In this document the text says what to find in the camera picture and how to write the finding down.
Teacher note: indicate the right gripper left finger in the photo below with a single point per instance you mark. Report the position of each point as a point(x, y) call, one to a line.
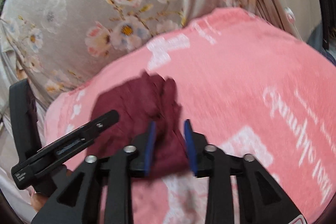
point(78, 199)

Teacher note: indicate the maroon puffer jacket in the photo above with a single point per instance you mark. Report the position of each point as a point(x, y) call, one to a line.
point(138, 102)

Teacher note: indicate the left hand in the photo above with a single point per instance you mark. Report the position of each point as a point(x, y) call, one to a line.
point(38, 200)

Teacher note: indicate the pink bow-print blanket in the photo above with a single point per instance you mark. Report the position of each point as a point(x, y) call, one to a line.
point(248, 86)

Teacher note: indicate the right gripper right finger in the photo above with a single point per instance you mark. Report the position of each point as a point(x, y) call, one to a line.
point(261, 198)

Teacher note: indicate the grey floral bed sheet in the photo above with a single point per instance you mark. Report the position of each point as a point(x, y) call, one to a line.
point(60, 44)

